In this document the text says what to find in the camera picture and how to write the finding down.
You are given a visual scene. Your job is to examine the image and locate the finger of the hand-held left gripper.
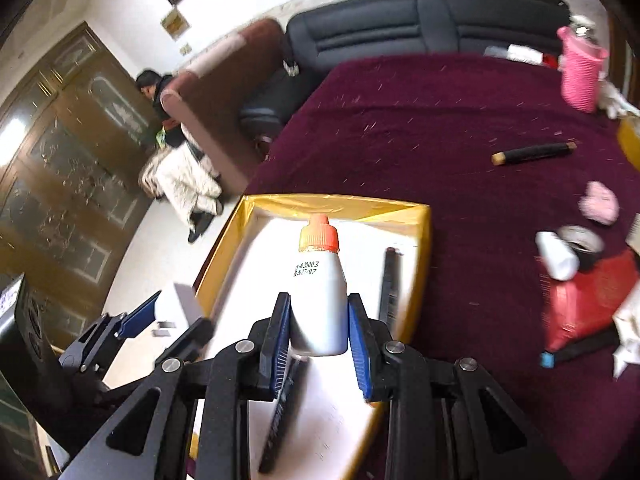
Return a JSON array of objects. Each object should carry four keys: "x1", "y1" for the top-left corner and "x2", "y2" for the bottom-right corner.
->
[
  {"x1": 59, "y1": 290, "x2": 163, "y2": 375},
  {"x1": 149, "y1": 317, "x2": 217, "y2": 367}
]

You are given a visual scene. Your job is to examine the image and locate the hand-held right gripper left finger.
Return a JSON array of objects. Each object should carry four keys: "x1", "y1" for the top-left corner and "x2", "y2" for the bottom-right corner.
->
[{"x1": 57, "y1": 291, "x2": 293, "y2": 480}]

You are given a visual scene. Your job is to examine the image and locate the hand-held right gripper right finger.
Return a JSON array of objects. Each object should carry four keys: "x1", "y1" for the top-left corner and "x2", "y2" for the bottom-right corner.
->
[{"x1": 347, "y1": 292, "x2": 571, "y2": 480}]

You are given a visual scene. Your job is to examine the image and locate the small white box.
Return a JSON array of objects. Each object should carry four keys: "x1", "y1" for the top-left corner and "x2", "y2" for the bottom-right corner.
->
[{"x1": 159, "y1": 282, "x2": 211, "y2": 331}]

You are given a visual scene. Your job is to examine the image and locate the white bottle with orange cap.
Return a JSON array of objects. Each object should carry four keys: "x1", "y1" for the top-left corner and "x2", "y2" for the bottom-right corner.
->
[{"x1": 290, "y1": 213, "x2": 349, "y2": 357}]

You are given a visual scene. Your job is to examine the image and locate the golden cardboard box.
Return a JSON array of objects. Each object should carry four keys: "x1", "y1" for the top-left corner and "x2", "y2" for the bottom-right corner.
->
[{"x1": 187, "y1": 193, "x2": 432, "y2": 480}]

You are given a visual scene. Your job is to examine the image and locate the red envelope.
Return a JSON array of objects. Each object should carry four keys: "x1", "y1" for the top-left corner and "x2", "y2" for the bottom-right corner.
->
[{"x1": 542, "y1": 249, "x2": 640, "y2": 353}]

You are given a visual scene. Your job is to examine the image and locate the tape roll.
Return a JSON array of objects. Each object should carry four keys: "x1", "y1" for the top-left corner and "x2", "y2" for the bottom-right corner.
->
[{"x1": 557, "y1": 225, "x2": 606, "y2": 271}]

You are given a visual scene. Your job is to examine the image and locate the pink cloth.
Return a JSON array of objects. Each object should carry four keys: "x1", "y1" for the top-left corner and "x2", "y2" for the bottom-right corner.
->
[{"x1": 578, "y1": 181, "x2": 620, "y2": 226}]

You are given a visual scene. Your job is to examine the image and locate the flat black bar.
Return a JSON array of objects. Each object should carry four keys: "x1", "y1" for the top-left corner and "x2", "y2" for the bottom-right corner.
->
[{"x1": 257, "y1": 355, "x2": 311, "y2": 476}]

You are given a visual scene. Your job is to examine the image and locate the wooden glass-panel doors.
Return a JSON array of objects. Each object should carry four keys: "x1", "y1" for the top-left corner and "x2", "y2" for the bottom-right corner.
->
[{"x1": 0, "y1": 21, "x2": 166, "y2": 351}]

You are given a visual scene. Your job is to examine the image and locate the small white bottle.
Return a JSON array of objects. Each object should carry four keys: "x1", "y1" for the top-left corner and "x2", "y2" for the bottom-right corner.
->
[{"x1": 535, "y1": 230, "x2": 581, "y2": 281}]

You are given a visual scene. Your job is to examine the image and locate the black pen with blue cap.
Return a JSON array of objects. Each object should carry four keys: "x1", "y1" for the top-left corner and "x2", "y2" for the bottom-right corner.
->
[{"x1": 540, "y1": 327, "x2": 621, "y2": 368}]

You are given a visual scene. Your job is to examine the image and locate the brown sofa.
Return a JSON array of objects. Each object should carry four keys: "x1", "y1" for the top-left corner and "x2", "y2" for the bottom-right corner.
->
[{"x1": 162, "y1": 18, "x2": 296, "y2": 196}]

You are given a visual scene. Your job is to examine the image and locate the maroon blanket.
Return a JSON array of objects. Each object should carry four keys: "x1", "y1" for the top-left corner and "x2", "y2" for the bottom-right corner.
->
[{"x1": 245, "y1": 52, "x2": 640, "y2": 480}]

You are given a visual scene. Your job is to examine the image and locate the black stick with gold ends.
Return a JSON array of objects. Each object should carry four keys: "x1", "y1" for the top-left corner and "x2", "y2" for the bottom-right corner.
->
[{"x1": 491, "y1": 142, "x2": 577, "y2": 166}]

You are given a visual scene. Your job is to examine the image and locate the white paper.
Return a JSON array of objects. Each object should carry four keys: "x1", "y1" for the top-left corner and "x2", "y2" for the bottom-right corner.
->
[{"x1": 611, "y1": 287, "x2": 640, "y2": 378}]

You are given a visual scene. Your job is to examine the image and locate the black leather sofa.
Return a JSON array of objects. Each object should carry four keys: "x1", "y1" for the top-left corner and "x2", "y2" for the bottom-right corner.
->
[{"x1": 239, "y1": 0, "x2": 573, "y2": 133}]

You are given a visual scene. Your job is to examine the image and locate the flat white box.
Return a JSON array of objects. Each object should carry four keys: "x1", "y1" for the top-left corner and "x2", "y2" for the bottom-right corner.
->
[{"x1": 484, "y1": 44, "x2": 546, "y2": 66}]

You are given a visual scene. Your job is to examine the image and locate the yellow object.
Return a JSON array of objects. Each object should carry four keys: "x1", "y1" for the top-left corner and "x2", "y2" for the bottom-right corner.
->
[{"x1": 617, "y1": 117, "x2": 640, "y2": 171}]

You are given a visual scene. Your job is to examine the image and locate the pink woven basket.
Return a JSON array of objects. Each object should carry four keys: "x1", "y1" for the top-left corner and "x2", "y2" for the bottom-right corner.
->
[{"x1": 556, "y1": 26, "x2": 610, "y2": 113}]

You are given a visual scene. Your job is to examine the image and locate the white cloth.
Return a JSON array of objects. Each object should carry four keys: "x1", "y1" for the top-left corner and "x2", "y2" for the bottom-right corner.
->
[{"x1": 597, "y1": 80, "x2": 640, "y2": 121}]

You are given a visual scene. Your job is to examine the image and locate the small wall poster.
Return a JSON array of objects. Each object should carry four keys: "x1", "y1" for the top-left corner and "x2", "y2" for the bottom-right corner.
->
[{"x1": 160, "y1": 6, "x2": 192, "y2": 41}]

